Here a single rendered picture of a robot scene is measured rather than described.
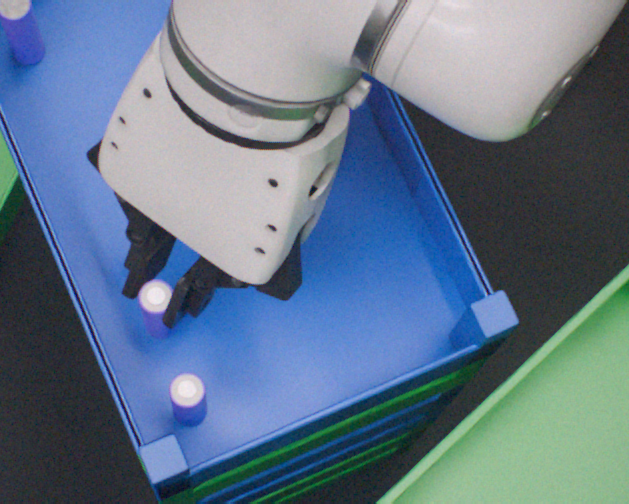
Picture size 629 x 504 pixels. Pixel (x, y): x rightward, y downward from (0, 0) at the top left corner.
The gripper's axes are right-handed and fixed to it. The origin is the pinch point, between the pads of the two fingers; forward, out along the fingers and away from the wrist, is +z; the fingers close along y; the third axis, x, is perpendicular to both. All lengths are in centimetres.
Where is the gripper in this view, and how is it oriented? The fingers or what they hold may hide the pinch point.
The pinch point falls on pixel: (171, 273)
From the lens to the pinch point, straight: 76.7
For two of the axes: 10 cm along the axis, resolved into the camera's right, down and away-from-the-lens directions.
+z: -3.0, 5.6, 7.8
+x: -5.1, 6.0, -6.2
